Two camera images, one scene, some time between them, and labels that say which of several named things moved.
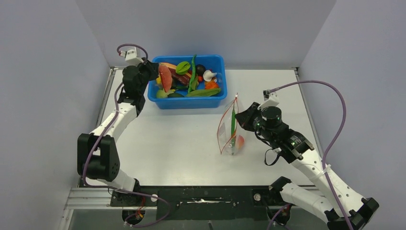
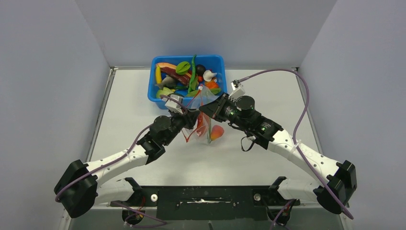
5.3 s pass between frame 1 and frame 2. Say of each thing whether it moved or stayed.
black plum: stayed
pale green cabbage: stayed
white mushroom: stayed
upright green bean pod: stayed
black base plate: stayed
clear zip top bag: moved
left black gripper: moved
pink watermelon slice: moved
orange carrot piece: stayed
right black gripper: moved
